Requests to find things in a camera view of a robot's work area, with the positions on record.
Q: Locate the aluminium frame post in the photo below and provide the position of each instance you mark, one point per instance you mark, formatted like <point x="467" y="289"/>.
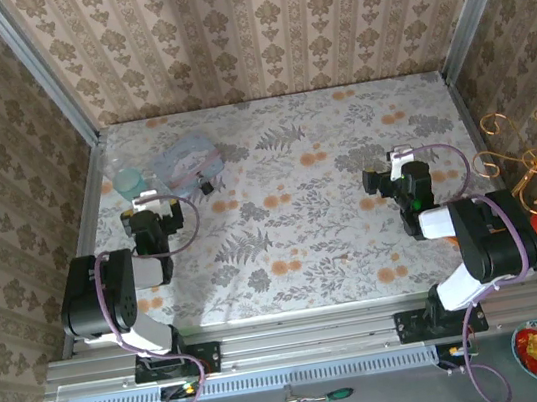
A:
<point x="41" y="68"/>
<point x="476" y="3"/>

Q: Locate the clear plastic cup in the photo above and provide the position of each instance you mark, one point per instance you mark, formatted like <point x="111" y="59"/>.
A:
<point x="117" y="162"/>

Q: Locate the black and white camera module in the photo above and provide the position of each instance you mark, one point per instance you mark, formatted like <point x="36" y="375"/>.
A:
<point x="399" y="157"/>

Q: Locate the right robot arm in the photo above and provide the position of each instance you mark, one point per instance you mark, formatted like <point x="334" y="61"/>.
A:
<point x="491" y="238"/>

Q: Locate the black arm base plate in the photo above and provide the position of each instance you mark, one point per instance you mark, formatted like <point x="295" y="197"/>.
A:
<point x="211" y="356"/>
<point x="411" y="326"/>

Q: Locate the small metal padlock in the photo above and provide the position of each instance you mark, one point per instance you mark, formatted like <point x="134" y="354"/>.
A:
<point x="205" y="186"/>

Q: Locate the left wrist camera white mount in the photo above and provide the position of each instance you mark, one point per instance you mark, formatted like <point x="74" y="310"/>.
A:
<point x="147" y="201"/>

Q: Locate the pastel cartoon bunny pouch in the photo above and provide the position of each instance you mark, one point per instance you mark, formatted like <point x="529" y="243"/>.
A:
<point x="186" y="157"/>

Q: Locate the aluminium mounting rail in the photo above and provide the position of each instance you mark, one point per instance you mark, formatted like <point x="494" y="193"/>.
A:
<point x="310" y="341"/>

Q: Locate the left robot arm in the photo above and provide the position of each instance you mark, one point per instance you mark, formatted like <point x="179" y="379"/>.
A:
<point x="96" y="297"/>

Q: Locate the floral tablecloth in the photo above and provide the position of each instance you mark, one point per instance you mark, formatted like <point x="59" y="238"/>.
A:
<point x="307" y="256"/>

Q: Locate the translucent blue cup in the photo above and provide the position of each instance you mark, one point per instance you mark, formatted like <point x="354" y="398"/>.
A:
<point x="128" y="184"/>

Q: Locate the aluminium side rail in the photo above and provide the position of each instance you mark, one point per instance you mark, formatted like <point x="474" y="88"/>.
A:
<point x="470" y="130"/>
<point x="85" y="223"/>

